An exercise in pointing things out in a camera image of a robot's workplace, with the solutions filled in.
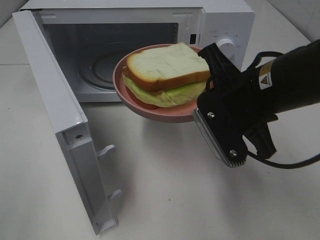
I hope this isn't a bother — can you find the white microwave door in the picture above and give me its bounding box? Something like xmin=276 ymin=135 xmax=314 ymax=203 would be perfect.
xmin=12 ymin=10 xmax=122 ymax=235

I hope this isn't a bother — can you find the black grey right wrist camera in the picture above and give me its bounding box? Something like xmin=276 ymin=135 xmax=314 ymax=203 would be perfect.
xmin=193 ymin=99 xmax=248 ymax=168

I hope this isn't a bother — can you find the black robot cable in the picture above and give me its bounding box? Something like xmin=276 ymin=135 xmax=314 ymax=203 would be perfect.
xmin=246 ymin=51 xmax=320 ymax=170

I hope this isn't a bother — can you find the pink round plate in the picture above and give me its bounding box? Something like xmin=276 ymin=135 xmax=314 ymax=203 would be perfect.
xmin=113 ymin=44 xmax=200 ymax=123

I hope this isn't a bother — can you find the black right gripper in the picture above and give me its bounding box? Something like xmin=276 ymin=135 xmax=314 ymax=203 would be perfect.
xmin=197 ymin=43 xmax=278 ymax=159

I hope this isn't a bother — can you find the glass microwave turntable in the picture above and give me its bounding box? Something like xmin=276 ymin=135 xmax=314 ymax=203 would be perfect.
xmin=79 ymin=50 xmax=129 ymax=90

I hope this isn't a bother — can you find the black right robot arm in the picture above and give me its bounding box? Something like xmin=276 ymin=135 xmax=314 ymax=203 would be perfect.
xmin=197 ymin=41 xmax=320 ymax=161

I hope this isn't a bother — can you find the white microwave oven body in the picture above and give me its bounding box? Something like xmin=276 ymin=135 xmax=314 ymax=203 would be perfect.
xmin=18 ymin=0 xmax=255 ymax=103

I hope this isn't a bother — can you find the toast sandwich with lettuce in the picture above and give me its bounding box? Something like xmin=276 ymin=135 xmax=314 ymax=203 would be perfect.
xmin=122 ymin=42 xmax=211 ymax=108

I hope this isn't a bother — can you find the white upper microwave knob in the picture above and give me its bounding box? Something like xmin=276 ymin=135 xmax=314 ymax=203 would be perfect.
xmin=216 ymin=36 xmax=236 ymax=59

